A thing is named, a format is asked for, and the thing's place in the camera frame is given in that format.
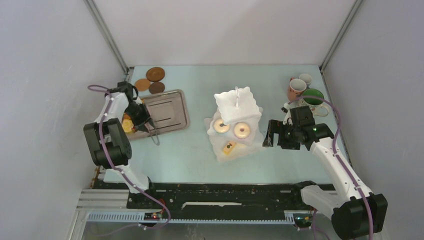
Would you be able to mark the pink-tipped metal tongs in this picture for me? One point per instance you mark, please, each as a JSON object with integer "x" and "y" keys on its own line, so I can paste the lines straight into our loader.
{"x": 152, "y": 131}

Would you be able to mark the yellow cake with berries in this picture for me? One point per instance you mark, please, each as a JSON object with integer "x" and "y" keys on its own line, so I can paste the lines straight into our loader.
{"x": 229, "y": 147}

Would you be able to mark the pink mug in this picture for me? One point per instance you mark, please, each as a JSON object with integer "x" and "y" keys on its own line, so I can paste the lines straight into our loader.
{"x": 295, "y": 88}

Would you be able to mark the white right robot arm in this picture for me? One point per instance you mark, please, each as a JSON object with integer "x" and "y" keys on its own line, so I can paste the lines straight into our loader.
{"x": 355, "y": 211}

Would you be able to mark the white frosted donut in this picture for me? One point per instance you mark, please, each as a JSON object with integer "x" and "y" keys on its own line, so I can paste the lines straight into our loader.
{"x": 242, "y": 130}

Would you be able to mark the darkest brown round coaster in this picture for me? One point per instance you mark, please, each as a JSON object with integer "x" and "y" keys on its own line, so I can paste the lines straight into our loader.
{"x": 156, "y": 87}

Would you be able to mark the light brown round coaster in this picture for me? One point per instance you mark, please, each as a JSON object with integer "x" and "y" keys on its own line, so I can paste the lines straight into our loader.
{"x": 142, "y": 84}

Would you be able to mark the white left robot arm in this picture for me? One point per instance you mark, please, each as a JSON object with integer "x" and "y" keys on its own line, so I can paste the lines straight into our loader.
{"x": 108, "y": 144}

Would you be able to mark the green-inside floral mug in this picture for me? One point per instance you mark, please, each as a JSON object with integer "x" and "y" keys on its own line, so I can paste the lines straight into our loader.
{"x": 314, "y": 99}

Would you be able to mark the metal serving tray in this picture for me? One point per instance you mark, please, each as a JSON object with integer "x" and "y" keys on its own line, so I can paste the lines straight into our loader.
{"x": 168, "y": 110}

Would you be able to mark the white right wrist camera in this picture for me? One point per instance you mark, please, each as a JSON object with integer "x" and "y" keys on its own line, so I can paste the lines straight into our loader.
{"x": 288, "y": 118}

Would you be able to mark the small white cup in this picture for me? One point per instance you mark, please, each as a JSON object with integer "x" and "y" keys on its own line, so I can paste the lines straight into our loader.
{"x": 306, "y": 78}

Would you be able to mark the dark brown round coaster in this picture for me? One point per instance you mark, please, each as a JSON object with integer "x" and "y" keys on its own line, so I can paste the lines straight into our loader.
{"x": 155, "y": 74}

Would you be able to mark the white chocolate-hole donut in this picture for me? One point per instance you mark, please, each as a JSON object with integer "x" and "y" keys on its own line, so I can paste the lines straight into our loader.
{"x": 220, "y": 127}

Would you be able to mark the yellow swirl roll cake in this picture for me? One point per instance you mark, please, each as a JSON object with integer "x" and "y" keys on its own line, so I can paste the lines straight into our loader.
{"x": 127, "y": 126}

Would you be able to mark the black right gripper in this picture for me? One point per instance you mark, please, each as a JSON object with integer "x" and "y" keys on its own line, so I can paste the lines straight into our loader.
{"x": 276, "y": 126}

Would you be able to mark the white three-tier cake stand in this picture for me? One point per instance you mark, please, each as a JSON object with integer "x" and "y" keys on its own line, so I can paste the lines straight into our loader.
{"x": 237, "y": 105}

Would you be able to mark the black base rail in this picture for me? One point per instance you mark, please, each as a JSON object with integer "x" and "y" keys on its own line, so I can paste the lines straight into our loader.
{"x": 222, "y": 202}

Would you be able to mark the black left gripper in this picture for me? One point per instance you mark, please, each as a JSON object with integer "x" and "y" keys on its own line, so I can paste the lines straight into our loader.
{"x": 145, "y": 117}

